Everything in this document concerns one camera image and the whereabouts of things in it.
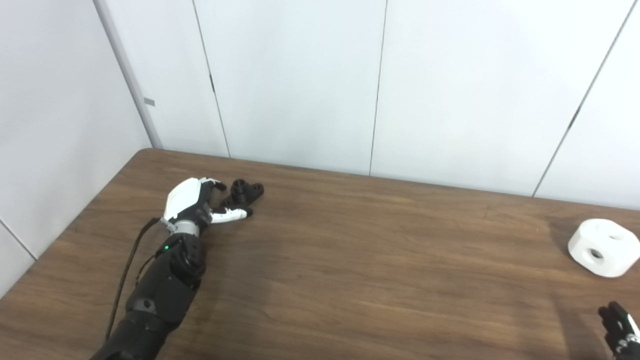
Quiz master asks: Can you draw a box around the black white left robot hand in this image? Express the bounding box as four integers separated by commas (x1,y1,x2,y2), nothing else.
161,177,254,236

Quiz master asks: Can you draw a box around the round white plastic piece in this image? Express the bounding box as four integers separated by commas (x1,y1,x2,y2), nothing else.
567,218,640,278

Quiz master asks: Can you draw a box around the black plastic holder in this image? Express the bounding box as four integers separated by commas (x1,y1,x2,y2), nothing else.
220,179,265,210

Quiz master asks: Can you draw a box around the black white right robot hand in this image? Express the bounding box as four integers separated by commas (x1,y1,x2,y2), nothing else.
598,301,640,360

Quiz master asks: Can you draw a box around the gray wall corner strip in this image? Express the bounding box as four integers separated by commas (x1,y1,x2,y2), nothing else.
93,0,164,150

